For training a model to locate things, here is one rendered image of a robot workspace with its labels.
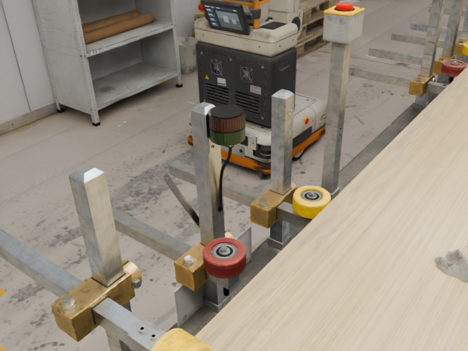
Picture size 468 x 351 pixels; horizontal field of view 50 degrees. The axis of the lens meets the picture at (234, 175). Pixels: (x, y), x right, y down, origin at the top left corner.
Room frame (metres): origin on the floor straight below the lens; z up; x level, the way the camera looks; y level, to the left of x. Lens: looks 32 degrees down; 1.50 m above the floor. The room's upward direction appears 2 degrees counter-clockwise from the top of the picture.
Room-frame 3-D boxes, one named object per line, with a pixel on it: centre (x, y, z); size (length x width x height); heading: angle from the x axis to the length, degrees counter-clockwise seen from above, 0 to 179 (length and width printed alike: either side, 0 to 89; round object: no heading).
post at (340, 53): (1.18, -0.27, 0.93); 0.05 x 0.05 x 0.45; 52
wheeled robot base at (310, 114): (2.79, -0.16, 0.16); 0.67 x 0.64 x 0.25; 140
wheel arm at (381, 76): (1.79, -0.63, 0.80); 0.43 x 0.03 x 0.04; 52
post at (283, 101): (0.97, -0.11, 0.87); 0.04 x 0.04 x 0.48; 52
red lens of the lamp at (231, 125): (0.75, 0.01, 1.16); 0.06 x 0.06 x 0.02
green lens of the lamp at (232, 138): (0.75, 0.01, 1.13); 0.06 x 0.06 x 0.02
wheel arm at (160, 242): (0.83, 0.18, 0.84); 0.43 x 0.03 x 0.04; 52
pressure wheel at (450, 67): (1.67, -0.78, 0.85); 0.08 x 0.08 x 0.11
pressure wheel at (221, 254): (0.71, 0.02, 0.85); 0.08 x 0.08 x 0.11
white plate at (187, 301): (0.82, 0.05, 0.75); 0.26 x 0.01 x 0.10; 142
